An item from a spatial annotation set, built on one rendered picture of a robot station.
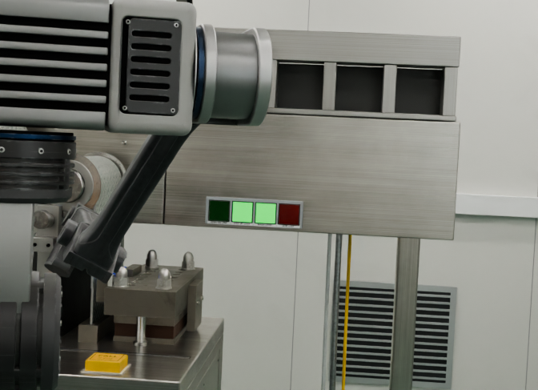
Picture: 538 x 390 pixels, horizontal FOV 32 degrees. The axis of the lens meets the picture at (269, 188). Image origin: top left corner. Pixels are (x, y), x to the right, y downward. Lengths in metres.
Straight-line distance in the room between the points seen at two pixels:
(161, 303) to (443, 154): 0.81
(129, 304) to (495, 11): 3.12
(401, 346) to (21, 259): 1.66
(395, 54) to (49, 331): 1.50
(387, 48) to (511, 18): 2.46
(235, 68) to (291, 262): 3.68
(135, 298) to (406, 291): 0.82
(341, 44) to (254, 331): 2.66
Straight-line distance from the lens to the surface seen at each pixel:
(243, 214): 2.38
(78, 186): 2.10
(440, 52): 2.40
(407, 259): 2.55
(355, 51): 2.38
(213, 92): 1.09
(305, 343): 4.81
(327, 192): 2.37
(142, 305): 2.08
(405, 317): 2.58
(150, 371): 1.90
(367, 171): 2.37
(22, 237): 1.08
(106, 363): 1.88
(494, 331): 4.85
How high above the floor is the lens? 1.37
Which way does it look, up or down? 3 degrees down
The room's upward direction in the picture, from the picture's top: 3 degrees clockwise
